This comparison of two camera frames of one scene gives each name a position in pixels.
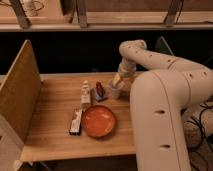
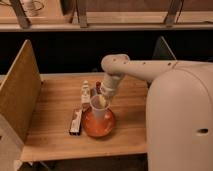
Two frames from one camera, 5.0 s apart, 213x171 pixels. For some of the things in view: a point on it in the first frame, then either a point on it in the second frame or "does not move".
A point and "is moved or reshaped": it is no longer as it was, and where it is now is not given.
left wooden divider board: [20, 93] does not move
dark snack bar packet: [76, 122] does not move
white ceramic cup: [115, 89] is moved or reshaped
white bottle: [86, 95] does not move
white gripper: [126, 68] -> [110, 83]
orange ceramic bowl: [98, 121] does not move
